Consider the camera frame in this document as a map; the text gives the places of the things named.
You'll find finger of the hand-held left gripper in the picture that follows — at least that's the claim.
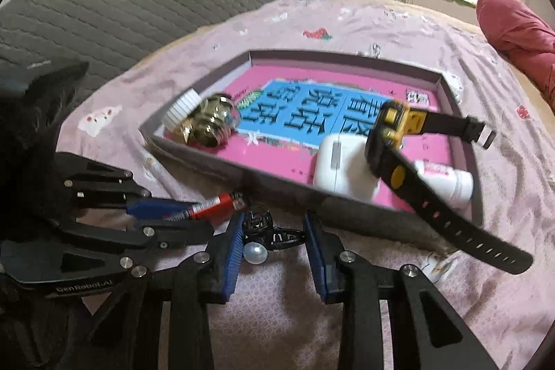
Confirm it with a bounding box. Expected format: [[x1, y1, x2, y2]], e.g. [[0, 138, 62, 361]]
[[56, 217, 215, 251], [54, 152, 200, 221]]

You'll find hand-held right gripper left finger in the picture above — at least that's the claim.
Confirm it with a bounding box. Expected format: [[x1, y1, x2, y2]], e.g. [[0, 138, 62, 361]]
[[87, 212, 244, 370]]

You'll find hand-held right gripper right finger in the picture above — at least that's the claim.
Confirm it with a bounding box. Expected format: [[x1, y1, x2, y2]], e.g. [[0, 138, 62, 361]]
[[304, 210, 499, 370]]

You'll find black pearl hair clip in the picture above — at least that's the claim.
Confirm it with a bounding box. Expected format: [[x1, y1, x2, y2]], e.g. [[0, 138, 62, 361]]
[[240, 210, 304, 265]]

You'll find red lighter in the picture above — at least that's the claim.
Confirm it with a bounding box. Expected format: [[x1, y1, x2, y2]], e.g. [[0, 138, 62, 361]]
[[184, 192, 247, 221]]

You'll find dark cardboard box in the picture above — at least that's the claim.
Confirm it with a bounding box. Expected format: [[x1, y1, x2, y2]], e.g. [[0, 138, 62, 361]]
[[139, 48, 484, 258]]

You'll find white earbuds case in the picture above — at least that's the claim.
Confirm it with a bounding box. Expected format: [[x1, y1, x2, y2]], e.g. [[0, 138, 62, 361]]
[[313, 133, 382, 204]]

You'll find black yellow wristwatch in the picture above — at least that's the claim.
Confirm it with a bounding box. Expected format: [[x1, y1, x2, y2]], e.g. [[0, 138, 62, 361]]
[[364, 100, 534, 275]]

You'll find small white bottle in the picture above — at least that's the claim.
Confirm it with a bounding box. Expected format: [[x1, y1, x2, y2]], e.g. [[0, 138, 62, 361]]
[[410, 159, 474, 208]]

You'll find pink book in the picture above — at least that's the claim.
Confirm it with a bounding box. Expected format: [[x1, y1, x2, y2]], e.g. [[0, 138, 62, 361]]
[[160, 64, 471, 215]]

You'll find purple printed bedsheet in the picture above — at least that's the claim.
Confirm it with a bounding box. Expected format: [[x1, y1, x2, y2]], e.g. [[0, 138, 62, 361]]
[[56, 0, 555, 370]]

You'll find pink quilt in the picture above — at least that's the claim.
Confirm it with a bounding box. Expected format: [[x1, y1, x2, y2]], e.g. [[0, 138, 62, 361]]
[[476, 0, 555, 111]]

